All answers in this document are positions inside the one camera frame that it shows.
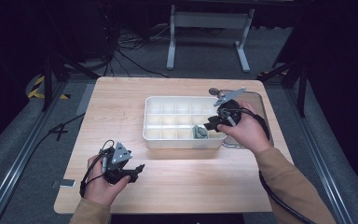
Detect black floor cable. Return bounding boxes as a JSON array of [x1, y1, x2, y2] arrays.
[[32, 112, 87, 158]]

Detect white metal table frame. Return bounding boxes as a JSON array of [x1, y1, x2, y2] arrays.
[[166, 4, 256, 74]]

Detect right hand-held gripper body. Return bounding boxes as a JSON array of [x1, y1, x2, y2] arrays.
[[213, 86, 249, 128]]

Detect person's right hand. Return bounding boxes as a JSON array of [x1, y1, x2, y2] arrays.
[[216, 101, 273, 156]]

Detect yellow black striped tape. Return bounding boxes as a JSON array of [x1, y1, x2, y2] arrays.
[[27, 75, 72, 101]]

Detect grey metal floor rail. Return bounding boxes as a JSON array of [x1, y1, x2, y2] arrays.
[[0, 81, 69, 224], [282, 88, 357, 224]]

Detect person's left hand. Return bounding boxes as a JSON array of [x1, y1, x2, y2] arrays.
[[83, 154, 131, 207]]

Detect bundle of black floor cables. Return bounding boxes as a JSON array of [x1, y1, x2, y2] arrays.
[[101, 18, 171, 79]]

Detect small silver metal plate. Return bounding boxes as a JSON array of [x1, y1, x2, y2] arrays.
[[51, 178, 77, 189]]

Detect black metal stand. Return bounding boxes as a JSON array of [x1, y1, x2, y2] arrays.
[[256, 57, 310, 119], [41, 50, 101, 113]]

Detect light green sock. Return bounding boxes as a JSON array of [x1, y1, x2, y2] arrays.
[[192, 124, 210, 140]]

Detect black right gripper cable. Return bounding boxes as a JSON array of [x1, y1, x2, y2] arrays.
[[227, 106, 317, 224]]

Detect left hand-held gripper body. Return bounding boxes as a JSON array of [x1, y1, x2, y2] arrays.
[[100, 141, 135, 185]]

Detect white divided storage box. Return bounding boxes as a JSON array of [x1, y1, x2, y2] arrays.
[[142, 95, 228, 150]]

